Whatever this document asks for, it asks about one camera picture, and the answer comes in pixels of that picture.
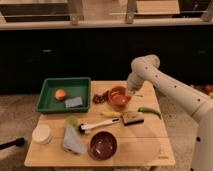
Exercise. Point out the black handle at left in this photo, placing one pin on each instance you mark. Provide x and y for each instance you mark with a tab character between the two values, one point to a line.
18	142

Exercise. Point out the red orange apple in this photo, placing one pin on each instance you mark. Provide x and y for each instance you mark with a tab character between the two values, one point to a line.
60	94

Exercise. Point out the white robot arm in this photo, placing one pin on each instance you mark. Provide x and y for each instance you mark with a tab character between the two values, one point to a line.
197	104

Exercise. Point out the yellow banana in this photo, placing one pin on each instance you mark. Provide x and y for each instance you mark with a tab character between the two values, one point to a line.
111	114

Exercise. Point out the white black dish brush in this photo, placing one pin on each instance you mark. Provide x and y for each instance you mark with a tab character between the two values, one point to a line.
84	128

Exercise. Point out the green plastic tray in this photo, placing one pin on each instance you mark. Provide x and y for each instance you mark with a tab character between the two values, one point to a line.
74	87

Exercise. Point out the grey sponge in tray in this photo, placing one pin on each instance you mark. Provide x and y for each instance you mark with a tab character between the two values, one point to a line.
74	102

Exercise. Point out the light blue cloth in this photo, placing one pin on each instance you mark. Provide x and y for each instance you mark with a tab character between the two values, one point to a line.
72	141

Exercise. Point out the red orange bowl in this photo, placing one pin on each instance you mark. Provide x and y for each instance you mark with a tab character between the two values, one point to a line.
117	96

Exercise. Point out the red fruits on floor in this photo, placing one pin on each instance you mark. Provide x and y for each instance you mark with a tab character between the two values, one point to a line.
208	89

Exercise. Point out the dark brown bowl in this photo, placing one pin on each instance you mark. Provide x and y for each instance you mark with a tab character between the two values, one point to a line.
102	146

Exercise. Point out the green chili pepper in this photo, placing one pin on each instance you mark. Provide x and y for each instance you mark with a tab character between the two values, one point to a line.
149	110

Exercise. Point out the green lime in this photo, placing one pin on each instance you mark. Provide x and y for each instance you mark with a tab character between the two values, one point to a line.
72	120

